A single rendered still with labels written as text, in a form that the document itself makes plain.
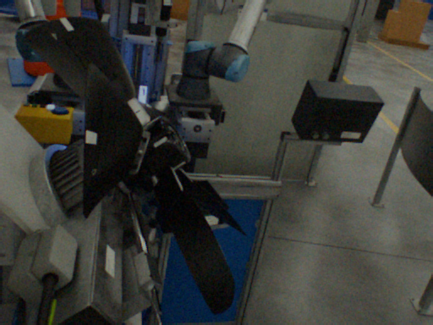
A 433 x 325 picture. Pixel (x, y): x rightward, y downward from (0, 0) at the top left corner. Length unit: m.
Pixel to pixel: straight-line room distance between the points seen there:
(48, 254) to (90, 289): 0.08
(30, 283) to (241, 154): 2.62
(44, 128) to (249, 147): 2.07
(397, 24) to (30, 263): 12.79
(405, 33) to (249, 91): 10.55
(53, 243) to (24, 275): 0.06
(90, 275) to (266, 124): 2.58
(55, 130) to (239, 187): 0.68
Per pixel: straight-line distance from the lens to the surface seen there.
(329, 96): 1.46
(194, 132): 1.64
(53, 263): 0.68
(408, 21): 13.26
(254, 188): 1.58
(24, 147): 0.98
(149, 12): 0.91
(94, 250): 0.73
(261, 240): 1.75
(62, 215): 0.87
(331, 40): 3.12
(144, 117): 0.94
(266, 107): 3.09
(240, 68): 1.64
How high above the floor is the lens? 1.62
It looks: 22 degrees down
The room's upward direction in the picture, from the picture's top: 10 degrees clockwise
